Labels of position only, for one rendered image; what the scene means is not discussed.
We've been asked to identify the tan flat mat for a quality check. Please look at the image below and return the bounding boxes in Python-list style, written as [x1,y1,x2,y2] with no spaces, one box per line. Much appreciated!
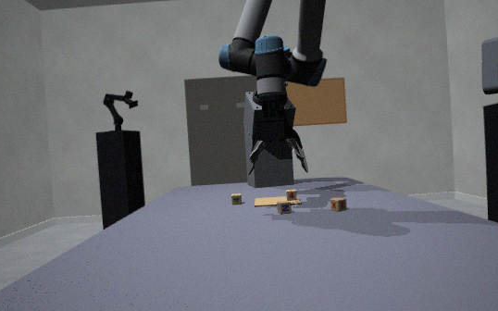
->
[255,196,301,206]

